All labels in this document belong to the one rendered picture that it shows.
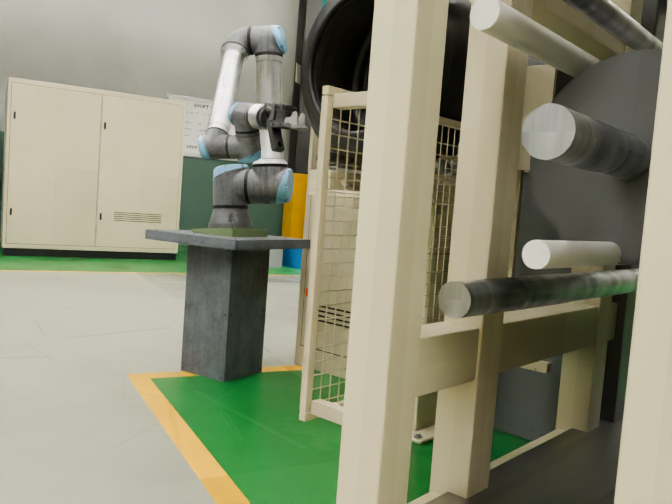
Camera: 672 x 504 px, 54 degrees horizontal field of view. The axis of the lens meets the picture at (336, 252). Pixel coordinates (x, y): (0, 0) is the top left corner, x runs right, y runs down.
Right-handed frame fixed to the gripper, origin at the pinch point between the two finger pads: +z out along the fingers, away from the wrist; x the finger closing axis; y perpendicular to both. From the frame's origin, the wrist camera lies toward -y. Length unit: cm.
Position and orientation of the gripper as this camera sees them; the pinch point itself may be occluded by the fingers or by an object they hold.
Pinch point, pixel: (303, 129)
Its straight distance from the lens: 227.0
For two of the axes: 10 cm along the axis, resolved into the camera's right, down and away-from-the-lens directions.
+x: 6.6, 0.0, 7.5
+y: 1.6, -9.7, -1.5
